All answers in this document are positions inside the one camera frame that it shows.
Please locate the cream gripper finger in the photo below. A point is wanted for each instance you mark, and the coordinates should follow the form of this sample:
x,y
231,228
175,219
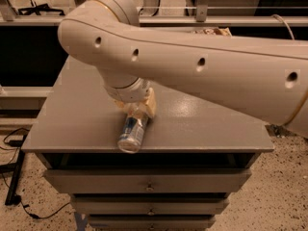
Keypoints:
x,y
150,103
125,107

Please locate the silver blue redbull can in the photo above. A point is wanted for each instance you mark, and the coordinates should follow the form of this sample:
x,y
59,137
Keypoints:
x,y
131,138

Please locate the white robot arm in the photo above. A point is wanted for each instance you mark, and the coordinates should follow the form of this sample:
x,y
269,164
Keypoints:
x,y
265,78

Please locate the grey drawer cabinet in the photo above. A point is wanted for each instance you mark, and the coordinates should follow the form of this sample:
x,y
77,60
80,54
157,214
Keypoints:
x,y
78,127

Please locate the top grey drawer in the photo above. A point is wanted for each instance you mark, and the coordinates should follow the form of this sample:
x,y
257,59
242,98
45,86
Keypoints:
x,y
148,180

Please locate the grey drawer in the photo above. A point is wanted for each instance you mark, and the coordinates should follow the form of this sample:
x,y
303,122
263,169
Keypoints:
x,y
152,223
149,205
148,180

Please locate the brown yellow snack bag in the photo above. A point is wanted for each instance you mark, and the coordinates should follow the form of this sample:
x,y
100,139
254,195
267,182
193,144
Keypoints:
x,y
213,31

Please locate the middle grey drawer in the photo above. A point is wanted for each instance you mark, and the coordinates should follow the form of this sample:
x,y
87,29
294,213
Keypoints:
x,y
149,205

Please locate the bottom grey drawer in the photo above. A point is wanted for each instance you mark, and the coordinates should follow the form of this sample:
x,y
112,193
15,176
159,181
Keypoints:
x,y
152,223

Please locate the black metal stand leg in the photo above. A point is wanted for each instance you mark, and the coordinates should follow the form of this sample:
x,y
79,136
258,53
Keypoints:
x,y
15,168

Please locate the black office chair base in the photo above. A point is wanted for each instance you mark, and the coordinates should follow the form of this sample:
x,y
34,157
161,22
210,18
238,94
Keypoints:
x,y
37,9

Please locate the metal railing frame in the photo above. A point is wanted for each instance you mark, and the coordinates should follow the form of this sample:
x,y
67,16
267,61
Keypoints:
x,y
9,13

